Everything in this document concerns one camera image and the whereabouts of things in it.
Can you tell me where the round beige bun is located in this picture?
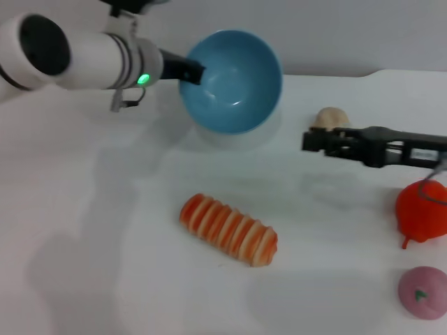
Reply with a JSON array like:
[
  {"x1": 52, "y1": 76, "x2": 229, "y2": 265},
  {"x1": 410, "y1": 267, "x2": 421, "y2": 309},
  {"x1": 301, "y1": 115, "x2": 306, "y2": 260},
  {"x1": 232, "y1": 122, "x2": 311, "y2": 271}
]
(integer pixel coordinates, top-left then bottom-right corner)
[{"x1": 316, "y1": 107, "x2": 351, "y2": 130}]

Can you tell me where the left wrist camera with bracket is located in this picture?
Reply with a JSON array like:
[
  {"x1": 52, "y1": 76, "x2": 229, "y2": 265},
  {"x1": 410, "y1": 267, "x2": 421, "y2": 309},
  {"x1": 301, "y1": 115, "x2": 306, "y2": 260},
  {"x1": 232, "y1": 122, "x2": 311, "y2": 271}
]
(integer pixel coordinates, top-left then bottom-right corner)
[{"x1": 99, "y1": 0, "x2": 172, "y2": 36}]

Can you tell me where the red pepper toy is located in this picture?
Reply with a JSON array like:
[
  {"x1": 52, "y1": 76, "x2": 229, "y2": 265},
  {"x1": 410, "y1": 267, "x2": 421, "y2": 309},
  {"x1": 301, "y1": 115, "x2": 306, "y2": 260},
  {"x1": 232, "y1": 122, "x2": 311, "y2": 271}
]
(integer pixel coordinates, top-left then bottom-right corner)
[{"x1": 395, "y1": 180, "x2": 447, "y2": 249}]

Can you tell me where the pink bun with green leaf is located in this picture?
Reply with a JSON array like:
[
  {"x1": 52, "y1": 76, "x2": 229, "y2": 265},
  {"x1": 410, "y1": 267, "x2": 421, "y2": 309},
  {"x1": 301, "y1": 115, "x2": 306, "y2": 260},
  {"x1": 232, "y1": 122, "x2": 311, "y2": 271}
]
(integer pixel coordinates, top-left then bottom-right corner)
[{"x1": 397, "y1": 265, "x2": 447, "y2": 320}]

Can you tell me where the blue bowl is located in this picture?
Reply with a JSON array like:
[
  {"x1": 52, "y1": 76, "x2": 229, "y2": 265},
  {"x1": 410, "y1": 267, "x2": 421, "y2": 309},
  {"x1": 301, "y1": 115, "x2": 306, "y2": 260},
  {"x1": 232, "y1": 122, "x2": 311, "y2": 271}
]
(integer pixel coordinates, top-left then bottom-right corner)
[{"x1": 178, "y1": 29, "x2": 284, "y2": 135}]

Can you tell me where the long ridged orange bread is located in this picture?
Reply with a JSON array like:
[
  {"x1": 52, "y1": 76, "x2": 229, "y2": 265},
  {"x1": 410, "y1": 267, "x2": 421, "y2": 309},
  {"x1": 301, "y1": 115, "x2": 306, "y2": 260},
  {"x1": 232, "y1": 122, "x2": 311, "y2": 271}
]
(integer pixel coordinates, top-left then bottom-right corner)
[{"x1": 178, "y1": 193, "x2": 279, "y2": 269}]

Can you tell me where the left arm connector cable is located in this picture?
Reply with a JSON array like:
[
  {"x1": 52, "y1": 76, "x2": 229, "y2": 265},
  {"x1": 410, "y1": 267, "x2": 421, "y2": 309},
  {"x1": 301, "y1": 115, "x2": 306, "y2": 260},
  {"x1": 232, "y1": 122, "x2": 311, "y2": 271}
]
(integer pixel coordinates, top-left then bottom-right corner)
[{"x1": 110, "y1": 85, "x2": 149, "y2": 112}]

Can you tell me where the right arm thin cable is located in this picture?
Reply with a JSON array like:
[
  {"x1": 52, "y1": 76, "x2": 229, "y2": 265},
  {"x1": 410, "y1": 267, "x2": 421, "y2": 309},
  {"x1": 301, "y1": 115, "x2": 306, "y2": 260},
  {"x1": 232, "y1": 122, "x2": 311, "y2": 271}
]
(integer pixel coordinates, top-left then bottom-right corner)
[{"x1": 417, "y1": 163, "x2": 447, "y2": 207}]

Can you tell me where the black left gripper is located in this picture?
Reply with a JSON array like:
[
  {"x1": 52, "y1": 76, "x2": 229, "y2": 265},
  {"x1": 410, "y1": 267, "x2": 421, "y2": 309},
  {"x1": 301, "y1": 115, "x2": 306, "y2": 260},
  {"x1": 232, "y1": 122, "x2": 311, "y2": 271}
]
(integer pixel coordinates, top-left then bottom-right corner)
[{"x1": 159, "y1": 48, "x2": 207, "y2": 86}]

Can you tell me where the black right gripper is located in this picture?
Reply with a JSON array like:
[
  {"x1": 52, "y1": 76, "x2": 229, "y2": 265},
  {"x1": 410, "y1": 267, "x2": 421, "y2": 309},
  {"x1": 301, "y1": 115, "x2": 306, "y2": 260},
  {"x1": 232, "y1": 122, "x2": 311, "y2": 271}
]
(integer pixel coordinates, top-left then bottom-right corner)
[{"x1": 302, "y1": 126, "x2": 447, "y2": 168}]

